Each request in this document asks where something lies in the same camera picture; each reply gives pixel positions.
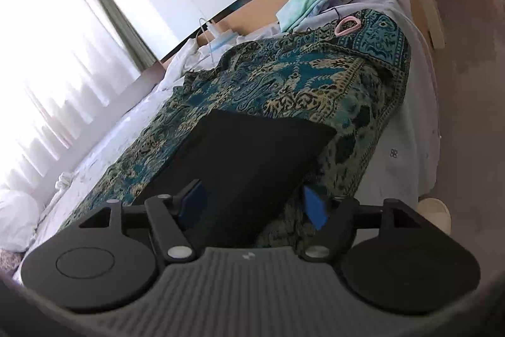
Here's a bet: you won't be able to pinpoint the teal patterned bedspread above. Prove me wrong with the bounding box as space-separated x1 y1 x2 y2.
70 9 411 249

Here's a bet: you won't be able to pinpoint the white slipper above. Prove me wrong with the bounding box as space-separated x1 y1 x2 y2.
416 198 452 235

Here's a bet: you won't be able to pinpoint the white blue round device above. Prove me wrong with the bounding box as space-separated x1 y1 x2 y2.
210 29 239 51

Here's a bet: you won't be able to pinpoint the pink oval ring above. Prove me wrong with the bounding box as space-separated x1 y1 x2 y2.
334 15 361 37

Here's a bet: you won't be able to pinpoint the white plain pillow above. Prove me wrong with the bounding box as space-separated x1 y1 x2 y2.
0 189 41 252

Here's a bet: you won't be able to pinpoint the white bed sheet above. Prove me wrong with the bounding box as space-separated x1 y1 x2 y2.
31 0 440 250

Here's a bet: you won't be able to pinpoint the knotted white cloth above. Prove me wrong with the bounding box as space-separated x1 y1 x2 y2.
55 172 74 191

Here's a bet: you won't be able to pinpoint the white charger adapter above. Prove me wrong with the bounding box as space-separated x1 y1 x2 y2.
199 17 221 39

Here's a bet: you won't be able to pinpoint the black pants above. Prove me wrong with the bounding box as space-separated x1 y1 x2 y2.
135 110 336 250

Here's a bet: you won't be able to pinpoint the black cord on bed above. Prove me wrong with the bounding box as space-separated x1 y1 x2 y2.
306 7 348 34

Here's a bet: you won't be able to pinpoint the crumpled white cloth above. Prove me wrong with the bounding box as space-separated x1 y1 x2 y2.
156 39 223 92

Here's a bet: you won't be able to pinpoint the white sheer curtain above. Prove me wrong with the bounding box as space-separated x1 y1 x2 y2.
1 0 140 197

